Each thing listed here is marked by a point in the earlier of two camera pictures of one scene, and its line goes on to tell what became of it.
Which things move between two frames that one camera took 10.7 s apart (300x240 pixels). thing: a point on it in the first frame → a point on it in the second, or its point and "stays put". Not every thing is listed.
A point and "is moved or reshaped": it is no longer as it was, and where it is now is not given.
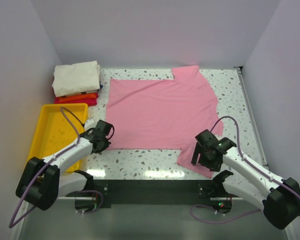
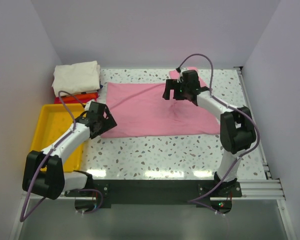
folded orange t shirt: (79, 97) stays put
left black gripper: (106, 143) → (109, 124)
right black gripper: (214, 166) → (171, 84)
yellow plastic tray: (54, 133) stays put
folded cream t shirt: (81, 77) stays put
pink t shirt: (163, 114) is moved or reshaped
